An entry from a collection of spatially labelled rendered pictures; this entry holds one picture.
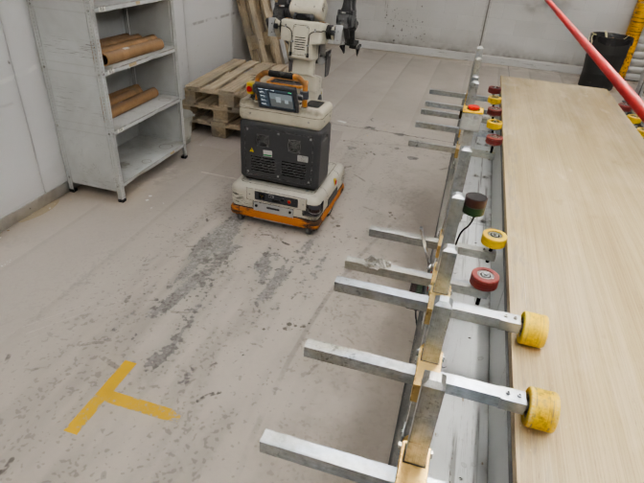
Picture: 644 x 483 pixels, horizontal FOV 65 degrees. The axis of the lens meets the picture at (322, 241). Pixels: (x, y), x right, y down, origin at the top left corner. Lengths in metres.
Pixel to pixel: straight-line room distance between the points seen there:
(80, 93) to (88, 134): 0.27
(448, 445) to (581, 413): 0.36
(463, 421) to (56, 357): 1.84
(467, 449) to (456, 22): 8.12
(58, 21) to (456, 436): 3.11
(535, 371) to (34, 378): 2.04
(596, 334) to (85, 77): 3.10
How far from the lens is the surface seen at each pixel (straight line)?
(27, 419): 2.42
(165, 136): 4.51
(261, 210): 3.34
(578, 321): 1.48
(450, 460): 1.41
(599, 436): 1.21
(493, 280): 1.52
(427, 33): 9.14
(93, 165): 3.82
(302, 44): 3.35
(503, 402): 1.11
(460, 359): 1.65
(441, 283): 1.28
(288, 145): 3.17
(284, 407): 2.24
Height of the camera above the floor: 1.73
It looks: 32 degrees down
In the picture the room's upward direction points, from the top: 4 degrees clockwise
